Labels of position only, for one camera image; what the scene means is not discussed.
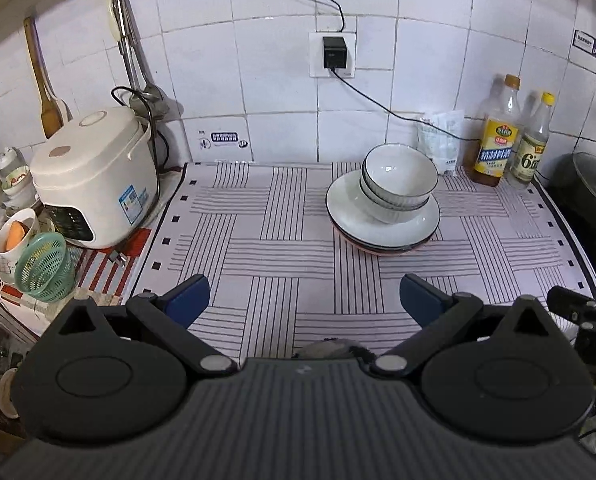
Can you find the small white wall sticker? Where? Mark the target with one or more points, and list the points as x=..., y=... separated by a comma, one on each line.
x=222, y=139

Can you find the purple and white wall sticker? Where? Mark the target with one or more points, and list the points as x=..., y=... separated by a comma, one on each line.
x=587, y=46

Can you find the white ribbed bowl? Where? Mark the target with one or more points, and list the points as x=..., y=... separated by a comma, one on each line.
x=388, y=215
x=400, y=170
x=378, y=200

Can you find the wooden spatula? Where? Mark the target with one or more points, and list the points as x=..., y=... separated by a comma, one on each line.
x=47, y=105

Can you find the black power plug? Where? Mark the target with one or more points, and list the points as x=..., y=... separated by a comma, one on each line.
x=117, y=258

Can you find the pink rabbit print plate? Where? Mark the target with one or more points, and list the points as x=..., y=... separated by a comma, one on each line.
x=383, y=253

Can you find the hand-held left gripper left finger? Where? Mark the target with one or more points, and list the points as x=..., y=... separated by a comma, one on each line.
x=187, y=300

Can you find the black power adapter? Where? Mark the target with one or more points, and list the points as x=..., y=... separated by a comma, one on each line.
x=334, y=52

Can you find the green plastic basket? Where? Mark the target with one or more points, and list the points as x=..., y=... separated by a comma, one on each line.
x=42, y=270

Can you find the white plastic bag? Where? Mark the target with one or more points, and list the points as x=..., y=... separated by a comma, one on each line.
x=440, y=145

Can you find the orange cap cooking wine bottle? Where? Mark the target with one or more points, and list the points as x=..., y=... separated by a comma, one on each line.
x=495, y=145

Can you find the yellow cap vinegar bottle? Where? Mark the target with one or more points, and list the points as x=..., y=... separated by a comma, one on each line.
x=528, y=160

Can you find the white wall socket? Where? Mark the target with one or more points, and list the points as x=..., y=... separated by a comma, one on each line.
x=315, y=60

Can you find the small printed jar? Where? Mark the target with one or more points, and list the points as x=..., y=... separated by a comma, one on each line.
x=17, y=180

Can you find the red striped cloth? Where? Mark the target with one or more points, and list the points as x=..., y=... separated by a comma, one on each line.
x=102, y=275

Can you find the orange carrot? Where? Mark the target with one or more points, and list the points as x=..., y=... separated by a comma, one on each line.
x=15, y=235

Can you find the white rice cooker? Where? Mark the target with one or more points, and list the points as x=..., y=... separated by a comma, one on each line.
x=92, y=175

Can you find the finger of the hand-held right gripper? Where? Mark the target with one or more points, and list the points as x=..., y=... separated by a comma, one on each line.
x=570, y=302

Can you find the white sun print plate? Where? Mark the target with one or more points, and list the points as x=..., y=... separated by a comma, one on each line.
x=348, y=210

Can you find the striped tablecloth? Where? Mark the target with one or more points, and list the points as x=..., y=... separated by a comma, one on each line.
x=258, y=240

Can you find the metal ladle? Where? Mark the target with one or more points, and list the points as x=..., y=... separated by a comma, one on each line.
x=137, y=70

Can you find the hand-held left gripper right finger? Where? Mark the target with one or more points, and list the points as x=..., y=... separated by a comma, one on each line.
x=423, y=302

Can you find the glass pot lid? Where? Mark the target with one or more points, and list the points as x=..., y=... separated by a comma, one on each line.
x=595, y=180

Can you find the white printed cup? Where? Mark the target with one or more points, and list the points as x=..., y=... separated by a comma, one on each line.
x=7, y=260

